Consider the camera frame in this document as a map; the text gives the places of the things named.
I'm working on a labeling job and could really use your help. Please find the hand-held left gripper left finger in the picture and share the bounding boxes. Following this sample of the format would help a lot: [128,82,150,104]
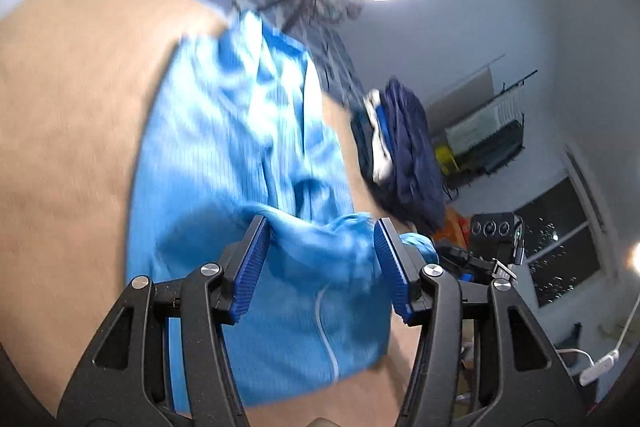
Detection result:
[56,214,271,427]

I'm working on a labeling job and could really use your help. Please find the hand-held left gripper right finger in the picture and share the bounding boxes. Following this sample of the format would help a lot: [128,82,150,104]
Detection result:
[373,217,586,427]

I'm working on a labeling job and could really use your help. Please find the light blue garment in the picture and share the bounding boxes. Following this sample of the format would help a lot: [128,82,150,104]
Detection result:
[125,9,441,408]

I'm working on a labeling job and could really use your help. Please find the dark folded clothes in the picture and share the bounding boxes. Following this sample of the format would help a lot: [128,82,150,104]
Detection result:
[349,107,383,184]

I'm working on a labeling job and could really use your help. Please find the orange bag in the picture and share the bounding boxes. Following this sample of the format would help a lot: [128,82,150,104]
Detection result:
[431,206,474,244]

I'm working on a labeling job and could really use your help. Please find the window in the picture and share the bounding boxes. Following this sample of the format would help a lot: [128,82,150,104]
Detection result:
[514,176,607,309]

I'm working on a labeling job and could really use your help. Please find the yellow bottle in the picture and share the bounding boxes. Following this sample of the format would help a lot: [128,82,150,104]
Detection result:
[434,146,459,178]

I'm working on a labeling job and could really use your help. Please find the white cloth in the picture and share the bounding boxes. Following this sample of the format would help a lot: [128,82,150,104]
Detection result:
[362,89,397,186]

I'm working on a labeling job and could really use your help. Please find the navy blue garment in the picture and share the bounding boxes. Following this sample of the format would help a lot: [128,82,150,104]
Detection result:
[382,78,447,234]

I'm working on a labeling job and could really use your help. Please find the white board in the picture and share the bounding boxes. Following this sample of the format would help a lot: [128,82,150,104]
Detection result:
[425,54,507,130]

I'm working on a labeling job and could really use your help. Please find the white power adapter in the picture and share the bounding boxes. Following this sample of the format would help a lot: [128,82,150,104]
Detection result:
[554,334,622,389]

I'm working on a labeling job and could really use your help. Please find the black wire rack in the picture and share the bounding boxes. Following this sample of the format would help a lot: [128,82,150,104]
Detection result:
[440,69,539,188]

